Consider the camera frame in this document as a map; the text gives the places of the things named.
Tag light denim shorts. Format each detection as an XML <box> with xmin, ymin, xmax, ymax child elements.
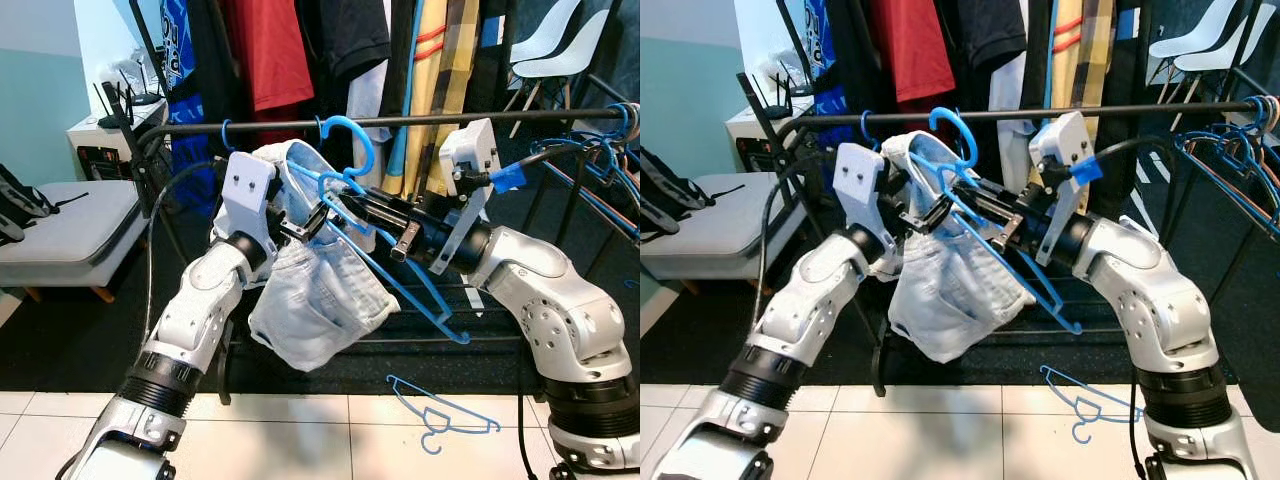
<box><xmin>247</xmin><ymin>140</ymin><xmax>403</xmax><ymax>374</ymax></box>
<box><xmin>883</xmin><ymin>130</ymin><xmax>1043</xmax><ymax>364</ymax></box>

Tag black metal clothes rack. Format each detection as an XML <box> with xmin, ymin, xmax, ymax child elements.
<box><xmin>735</xmin><ymin>70</ymin><xmax>1280</xmax><ymax>399</ymax></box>
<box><xmin>128</xmin><ymin>100</ymin><xmax>641</xmax><ymax>406</ymax></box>

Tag pale grey shirt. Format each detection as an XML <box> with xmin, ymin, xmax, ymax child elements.
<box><xmin>990</xmin><ymin>55</ymin><xmax>1031</xmax><ymax>166</ymax></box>
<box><xmin>345</xmin><ymin>60</ymin><xmax>393</xmax><ymax>131</ymax></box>

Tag yellow plaid garment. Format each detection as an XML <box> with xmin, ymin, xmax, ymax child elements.
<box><xmin>398</xmin><ymin>0</ymin><xmax>483</xmax><ymax>199</ymax></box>
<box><xmin>1045</xmin><ymin>0</ymin><xmax>1116</xmax><ymax>121</ymax></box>

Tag black short-sleeve shirt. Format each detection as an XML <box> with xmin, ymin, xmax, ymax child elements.
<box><xmin>955</xmin><ymin>0</ymin><xmax>1029</xmax><ymax>73</ymax></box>
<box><xmin>318</xmin><ymin>0</ymin><xmax>393</xmax><ymax>83</ymax></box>

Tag red shirt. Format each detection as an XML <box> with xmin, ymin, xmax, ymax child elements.
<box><xmin>220</xmin><ymin>0</ymin><xmax>316</xmax><ymax>114</ymax></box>
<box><xmin>865</xmin><ymin>0</ymin><xmax>958</xmax><ymax>104</ymax></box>

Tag black router with antennas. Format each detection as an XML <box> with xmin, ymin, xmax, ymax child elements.
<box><xmin>735</xmin><ymin>72</ymin><xmax>801</xmax><ymax>121</ymax></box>
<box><xmin>92</xmin><ymin>65</ymin><xmax>166</xmax><ymax>131</ymax></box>

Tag long black garment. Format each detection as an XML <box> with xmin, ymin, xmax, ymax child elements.
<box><xmin>470</xmin><ymin>0</ymin><xmax>521</xmax><ymax>111</ymax></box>
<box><xmin>1105</xmin><ymin>0</ymin><xmax>1151</xmax><ymax>191</ymax></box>

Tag white cabinet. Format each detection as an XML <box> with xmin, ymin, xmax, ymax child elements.
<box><xmin>725</xmin><ymin>95</ymin><xmax>801</xmax><ymax>171</ymax></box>
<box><xmin>66</xmin><ymin>95</ymin><xmax>171</xmax><ymax>183</ymax></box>

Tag black object on bench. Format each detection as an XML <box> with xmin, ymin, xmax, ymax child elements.
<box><xmin>0</xmin><ymin>163</ymin><xmax>89</xmax><ymax>246</ymax></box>
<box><xmin>640</xmin><ymin>150</ymin><xmax>716</xmax><ymax>236</ymax></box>

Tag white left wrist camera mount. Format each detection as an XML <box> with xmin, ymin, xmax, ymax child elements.
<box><xmin>220</xmin><ymin>150</ymin><xmax>283</xmax><ymax>253</ymax></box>
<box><xmin>832</xmin><ymin>142</ymin><xmax>886</xmax><ymax>241</ymax></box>

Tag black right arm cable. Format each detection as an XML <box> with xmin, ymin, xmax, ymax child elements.
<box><xmin>1045</xmin><ymin>135</ymin><xmax>1181</xmax><ymax>181</ymax></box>
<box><xmin>455</xmin><ymin>140</ymin><xmax>601</xmax><ymax>191</ymax></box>

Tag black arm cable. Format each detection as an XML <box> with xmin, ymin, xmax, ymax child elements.
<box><xmin>757</xmin><ymin>150</ymin><xmax>836</xmax><ymax>331</ymax></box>
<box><xmin>143</xmin><ymin>158</ymin><xmax>226</xmax><ymax>346</ymax></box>
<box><xmin>1045</xmin><ymin>135</ymin><xmax>1181</xmax><ymax>181</ymax></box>
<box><xmin>455</xmin><ymin>140</ymin><xmax>601</xmax><ymax>191</ymax></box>

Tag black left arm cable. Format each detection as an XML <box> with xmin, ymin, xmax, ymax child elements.
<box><xmin>143</xmin><ymin>158</ymin><xmax>226</xmax><ymax>346</ymax></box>
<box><xmin>757</xmin><ymin>150</ymin><xmax>836</xmax><ymax>331</ymax></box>

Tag orange wire hanger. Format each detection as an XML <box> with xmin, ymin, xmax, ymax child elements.
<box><xmin>545</xmin><ymin>150</ymin><xmax>641</xmax><ymax>236</ymax></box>
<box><xmin>1185</xmin><ymin>97</ymin><xmax>1280</xmax><ymax>236</ymax></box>

